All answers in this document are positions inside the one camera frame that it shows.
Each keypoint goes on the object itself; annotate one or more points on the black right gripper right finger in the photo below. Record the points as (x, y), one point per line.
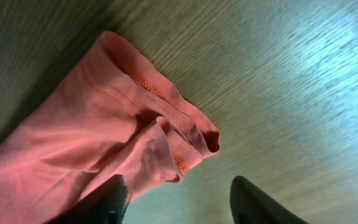
(251, 205)

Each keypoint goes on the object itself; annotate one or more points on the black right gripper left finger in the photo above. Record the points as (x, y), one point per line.
(105, 205)

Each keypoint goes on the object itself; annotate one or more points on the orange McKinney Boyd soccer t-shirt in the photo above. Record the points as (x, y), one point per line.
(113, 114)

